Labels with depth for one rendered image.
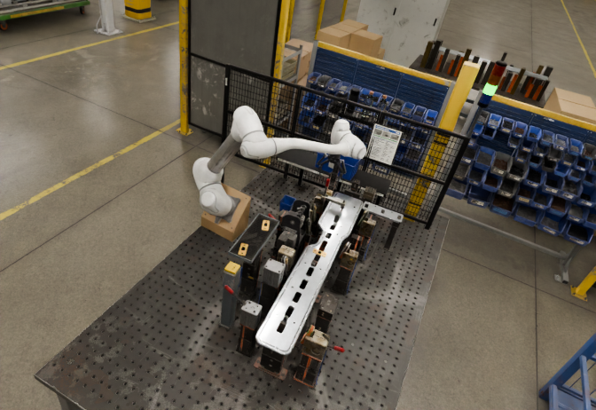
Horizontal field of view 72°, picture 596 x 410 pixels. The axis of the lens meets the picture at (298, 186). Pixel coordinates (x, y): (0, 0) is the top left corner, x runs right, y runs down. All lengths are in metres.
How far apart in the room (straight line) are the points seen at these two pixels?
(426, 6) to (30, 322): 7.76
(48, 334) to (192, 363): 1.40
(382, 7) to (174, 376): 7.81
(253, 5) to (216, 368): 3.31
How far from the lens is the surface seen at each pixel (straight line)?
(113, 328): 2.54
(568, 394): 3.80
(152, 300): 2.61
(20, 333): 3.56
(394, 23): 8.92
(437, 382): 3.50
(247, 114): 2.35
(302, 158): 3.27
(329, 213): 2.82
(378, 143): 3.17
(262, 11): 4.38
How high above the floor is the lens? 2.74
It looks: 36 degrees down
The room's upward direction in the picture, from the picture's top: 11 degrees clockwise
